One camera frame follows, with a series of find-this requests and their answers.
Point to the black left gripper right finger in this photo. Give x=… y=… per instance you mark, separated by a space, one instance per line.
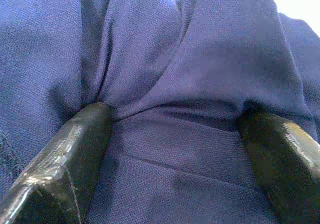
x=285 y=169

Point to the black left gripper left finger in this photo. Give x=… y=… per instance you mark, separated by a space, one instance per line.
x=57 y=169

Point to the navy blue knit garment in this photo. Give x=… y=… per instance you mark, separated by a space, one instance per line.
x=175 y=71

